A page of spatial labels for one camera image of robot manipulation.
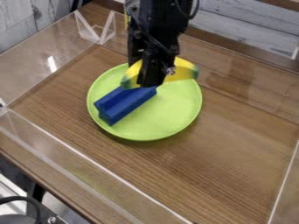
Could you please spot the green round plate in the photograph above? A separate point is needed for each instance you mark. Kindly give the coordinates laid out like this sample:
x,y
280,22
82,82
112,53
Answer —
x,y
161,117

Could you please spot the black chair part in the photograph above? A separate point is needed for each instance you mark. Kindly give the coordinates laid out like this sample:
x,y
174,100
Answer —
x,y
34,213

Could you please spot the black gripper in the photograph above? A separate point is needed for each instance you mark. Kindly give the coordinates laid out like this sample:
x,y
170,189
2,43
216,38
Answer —
x,y
157,21

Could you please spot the blue plastic block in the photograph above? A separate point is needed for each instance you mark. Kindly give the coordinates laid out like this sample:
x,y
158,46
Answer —
x,y
116,104

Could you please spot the clear acrylic triangular bracket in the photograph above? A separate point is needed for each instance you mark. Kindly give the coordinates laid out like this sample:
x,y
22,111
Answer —
x,y
94,33

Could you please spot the clear acrylic front wall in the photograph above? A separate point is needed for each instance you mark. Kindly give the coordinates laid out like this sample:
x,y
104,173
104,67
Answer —
x,y
90,188

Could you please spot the yellow toy banana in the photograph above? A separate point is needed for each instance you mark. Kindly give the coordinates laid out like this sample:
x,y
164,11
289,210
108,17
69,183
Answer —
x,y
184,71

